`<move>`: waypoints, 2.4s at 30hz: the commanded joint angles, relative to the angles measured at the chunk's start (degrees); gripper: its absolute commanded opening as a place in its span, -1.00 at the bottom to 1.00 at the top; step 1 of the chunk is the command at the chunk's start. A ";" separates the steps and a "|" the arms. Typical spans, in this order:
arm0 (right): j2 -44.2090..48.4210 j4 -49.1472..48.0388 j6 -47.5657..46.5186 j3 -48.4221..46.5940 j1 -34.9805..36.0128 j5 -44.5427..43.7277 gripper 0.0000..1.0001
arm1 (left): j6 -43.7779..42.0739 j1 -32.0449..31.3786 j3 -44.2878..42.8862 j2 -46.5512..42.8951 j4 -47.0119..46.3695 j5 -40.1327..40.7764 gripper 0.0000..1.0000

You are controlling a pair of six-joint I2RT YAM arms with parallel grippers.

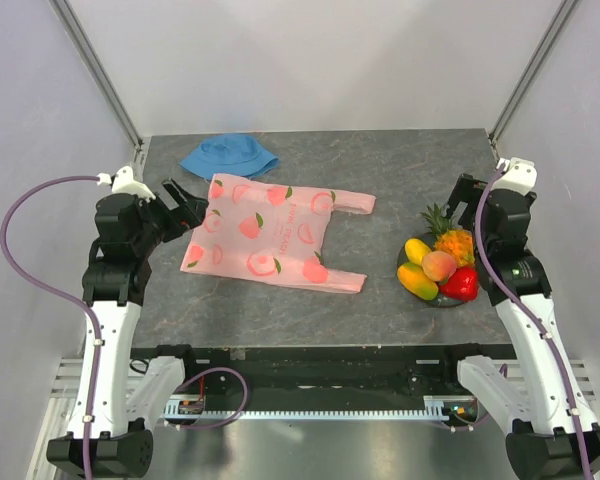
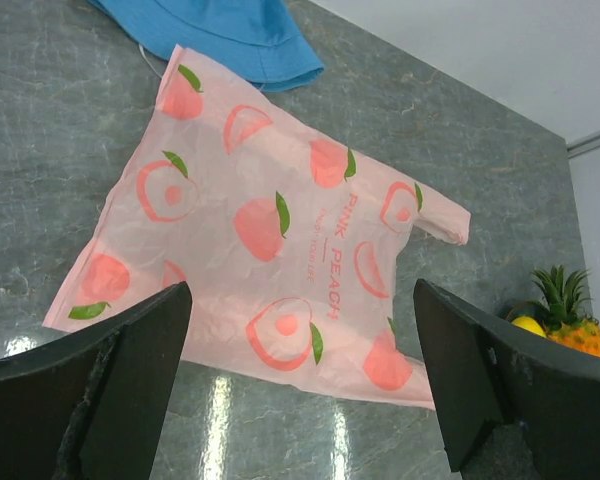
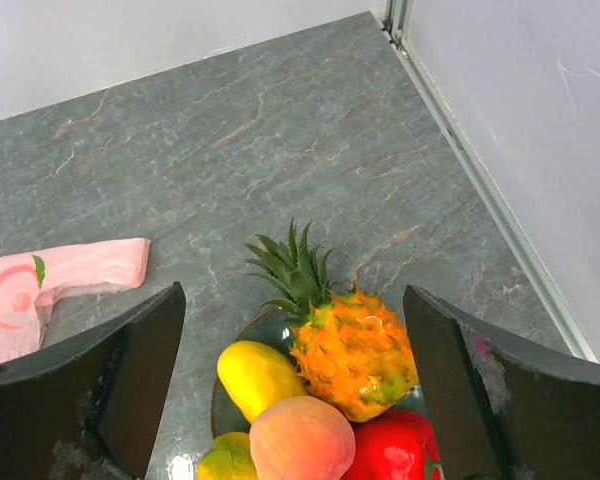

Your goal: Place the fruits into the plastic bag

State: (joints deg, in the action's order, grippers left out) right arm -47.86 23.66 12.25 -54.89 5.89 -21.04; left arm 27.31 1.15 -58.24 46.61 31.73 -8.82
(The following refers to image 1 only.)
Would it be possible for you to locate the aluminium frame post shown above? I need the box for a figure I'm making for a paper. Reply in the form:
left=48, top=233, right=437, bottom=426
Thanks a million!
left=488, top=0, right=581, bottom=150
left=49, top=0, right=143, bottom=151

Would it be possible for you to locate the blue bucket hat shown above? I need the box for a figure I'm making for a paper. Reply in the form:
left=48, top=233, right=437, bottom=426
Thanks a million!
left=180, top=133, right=279, bottom=180

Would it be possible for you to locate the red toy bell pepper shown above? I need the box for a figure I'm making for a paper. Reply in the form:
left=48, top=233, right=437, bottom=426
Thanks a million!
left=439, top=266, right=480, bottom=302

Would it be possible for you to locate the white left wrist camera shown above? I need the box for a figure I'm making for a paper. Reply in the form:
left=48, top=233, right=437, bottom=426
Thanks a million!
left=97, top=166, right=156, bottom=201

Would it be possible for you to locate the right aluminium frame post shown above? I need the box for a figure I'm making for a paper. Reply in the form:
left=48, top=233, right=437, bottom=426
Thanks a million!
left=488, top=0, right=581, bottom=150

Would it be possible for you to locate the toy peach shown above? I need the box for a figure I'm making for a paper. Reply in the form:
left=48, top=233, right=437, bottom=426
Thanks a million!
left=421, top=251, right=457, bottom=283

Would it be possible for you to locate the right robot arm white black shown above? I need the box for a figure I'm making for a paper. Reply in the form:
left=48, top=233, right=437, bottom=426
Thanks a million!
left=437, top=171, right=600, bottom=479

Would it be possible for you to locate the yellow green red mango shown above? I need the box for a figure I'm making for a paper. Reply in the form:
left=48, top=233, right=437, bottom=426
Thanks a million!
left=396, top=262, right=439, bottom=301

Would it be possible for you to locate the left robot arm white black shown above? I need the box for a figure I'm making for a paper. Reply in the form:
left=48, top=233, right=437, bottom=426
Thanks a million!
left=46, top=179, right=208, bottom=479

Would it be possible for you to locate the toy pineapple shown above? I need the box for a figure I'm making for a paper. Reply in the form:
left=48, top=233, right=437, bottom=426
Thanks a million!
left=420, top=203, right=475, bottom=267

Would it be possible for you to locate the slotted cable duct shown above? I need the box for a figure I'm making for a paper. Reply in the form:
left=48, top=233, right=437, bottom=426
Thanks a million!
left=161, top=395, right=478, bottom=422

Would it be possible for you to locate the left aluminium frame post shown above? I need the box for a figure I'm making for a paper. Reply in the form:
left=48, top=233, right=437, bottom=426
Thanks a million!
left=49, top=0, right=143, bottom=151

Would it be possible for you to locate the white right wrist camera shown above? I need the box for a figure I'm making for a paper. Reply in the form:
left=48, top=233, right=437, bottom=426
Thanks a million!
left=492, top=157, right=538, bottom=196

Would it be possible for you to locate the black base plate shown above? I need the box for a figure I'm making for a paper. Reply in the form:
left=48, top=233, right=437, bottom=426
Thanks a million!
left=131, top=343, right=515, bottom=400

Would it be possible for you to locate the pink peach plastic bag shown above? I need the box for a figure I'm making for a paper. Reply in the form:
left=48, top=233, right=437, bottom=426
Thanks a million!
left=180, top=174, right=375, bottom=294

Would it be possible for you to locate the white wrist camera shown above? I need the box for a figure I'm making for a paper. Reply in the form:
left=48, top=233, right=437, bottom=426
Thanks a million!
left=97, top=166, right=156, bottom=201
left=492, top=157, right=538, bottom=196

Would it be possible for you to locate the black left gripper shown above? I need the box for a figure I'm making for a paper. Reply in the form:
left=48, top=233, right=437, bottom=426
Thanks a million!
left=133, top=178, right=207, bottom=255

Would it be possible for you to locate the yellow toy mango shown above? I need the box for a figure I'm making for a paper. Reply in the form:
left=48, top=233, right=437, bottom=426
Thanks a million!
left=404, top=238, right=432, bottom=266

